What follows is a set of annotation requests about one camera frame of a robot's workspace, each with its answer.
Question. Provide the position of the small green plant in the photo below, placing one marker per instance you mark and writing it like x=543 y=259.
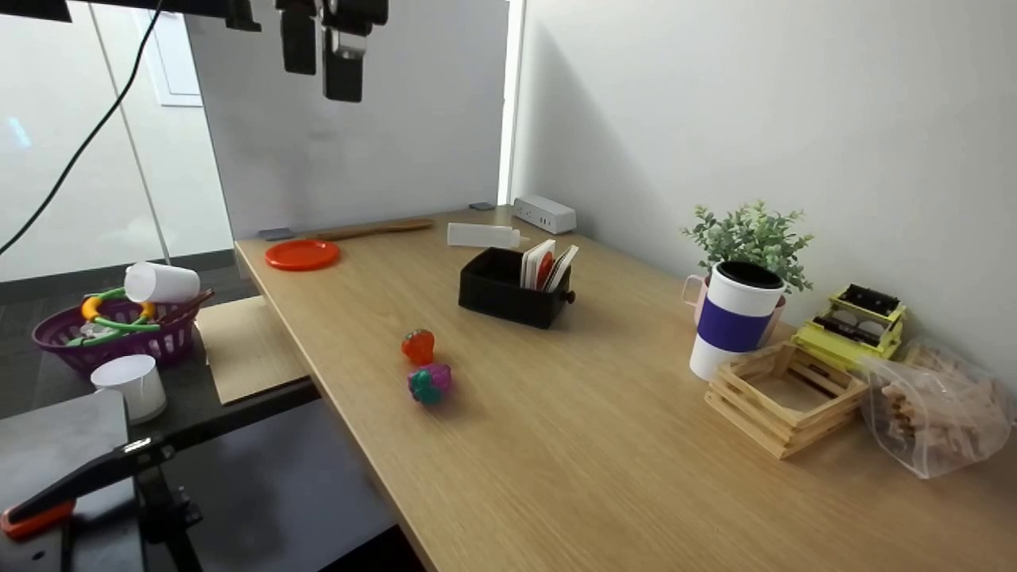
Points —
x=751 y=240

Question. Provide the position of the black overhead mount bar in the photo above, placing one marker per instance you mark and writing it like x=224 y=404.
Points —
x=33 y=8

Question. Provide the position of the yellow black device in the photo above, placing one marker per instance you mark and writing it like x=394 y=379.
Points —
x=858 y=324

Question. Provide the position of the brown cardboard sheet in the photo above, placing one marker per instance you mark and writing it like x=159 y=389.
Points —
x=248 y=344

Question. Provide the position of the black side table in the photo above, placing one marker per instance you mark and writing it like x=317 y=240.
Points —
x=41 y=289

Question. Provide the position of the white paper cup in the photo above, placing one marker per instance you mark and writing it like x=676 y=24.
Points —
x=129 y=383
x=159 y=283

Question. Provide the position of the grey board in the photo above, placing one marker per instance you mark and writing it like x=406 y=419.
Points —
x=51 y=446

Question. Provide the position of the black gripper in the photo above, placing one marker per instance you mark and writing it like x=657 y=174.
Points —
x=357 y=14

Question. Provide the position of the black book holder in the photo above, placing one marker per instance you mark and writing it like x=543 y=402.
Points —
x=497 y=291

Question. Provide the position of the orange plate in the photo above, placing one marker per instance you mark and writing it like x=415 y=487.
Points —
x=304 y=256

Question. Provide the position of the small red toy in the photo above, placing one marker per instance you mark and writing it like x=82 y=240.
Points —
x=417 y=347

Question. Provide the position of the purple plastic basket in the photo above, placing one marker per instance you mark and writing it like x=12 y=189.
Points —
x=116 y=347

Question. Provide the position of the purple grape toy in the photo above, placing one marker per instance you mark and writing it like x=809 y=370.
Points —
x=439 y=378

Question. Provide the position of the clear container wooden pieces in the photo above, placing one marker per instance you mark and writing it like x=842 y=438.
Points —
x=937 y=419

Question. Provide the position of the green toy fruit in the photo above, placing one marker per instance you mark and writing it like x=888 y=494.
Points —
x=421 y=389

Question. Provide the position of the white electronics box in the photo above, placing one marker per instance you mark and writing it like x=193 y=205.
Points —
x=543 y=213

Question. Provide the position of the translucent white squeeze bottle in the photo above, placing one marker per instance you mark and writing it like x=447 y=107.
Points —
x=480 y=238

